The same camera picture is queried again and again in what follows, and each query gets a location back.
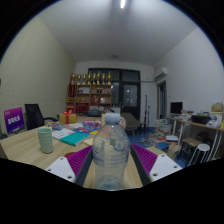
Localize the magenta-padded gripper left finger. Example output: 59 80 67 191
44 145 95 187

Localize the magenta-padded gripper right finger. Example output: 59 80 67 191
129 143 184 186

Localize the clear plastic water bottle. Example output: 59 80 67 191
92 112 131 192

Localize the flat round red coaster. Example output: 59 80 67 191
64 150 81 159

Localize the pale yellow notepad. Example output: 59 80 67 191
82 137 95 147

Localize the teal book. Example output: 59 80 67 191
59 132 91 148

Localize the blue colourful book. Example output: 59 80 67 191
71 125 100 135

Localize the stack of books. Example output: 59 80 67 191
153 118 173 138

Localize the pale green ribbed cup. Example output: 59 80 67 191
36 127 55 155

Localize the olive grey armchair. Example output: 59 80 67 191
120 112 142 137

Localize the yellow gift box red ribbon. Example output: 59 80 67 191
58 109 78 125

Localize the black microphone stand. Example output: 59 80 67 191
143 94 151 128

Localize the white round stool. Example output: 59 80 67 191
187 143 212 167

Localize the black computer monitor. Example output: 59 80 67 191
170 101 184 115

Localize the wooden side desk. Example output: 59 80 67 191
168 114 224 161

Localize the black office chair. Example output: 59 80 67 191
24 103 59 131

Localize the wooden shelf unit with trophies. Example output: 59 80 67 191
65 70 113 116

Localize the purple sign board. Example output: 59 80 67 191
3 106 26 135

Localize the white wall air conditioner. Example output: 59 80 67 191
153 66 169 81

